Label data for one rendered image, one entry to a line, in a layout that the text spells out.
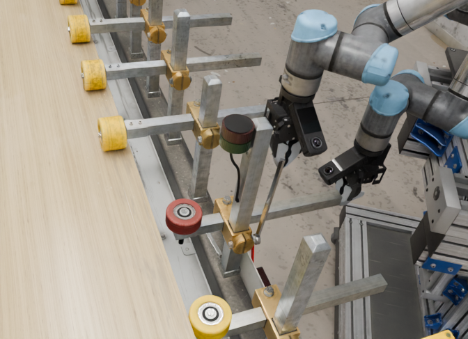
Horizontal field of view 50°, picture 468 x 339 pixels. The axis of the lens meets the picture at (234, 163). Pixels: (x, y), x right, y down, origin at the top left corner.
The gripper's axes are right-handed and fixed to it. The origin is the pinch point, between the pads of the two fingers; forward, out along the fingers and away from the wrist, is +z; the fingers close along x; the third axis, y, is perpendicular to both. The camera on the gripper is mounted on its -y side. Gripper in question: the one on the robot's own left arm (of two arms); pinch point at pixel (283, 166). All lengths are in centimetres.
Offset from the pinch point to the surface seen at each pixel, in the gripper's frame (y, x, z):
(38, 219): 5, 52, 9
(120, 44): 104, 15, 29
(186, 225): -4.4, 23.2, 8.5
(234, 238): -7.1, 12.6, 12.8
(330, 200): -1.9, -15.3, 13.1
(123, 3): 119, 10, 20
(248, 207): -6.2, 10.2, 4.0
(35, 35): 79, 46, 9
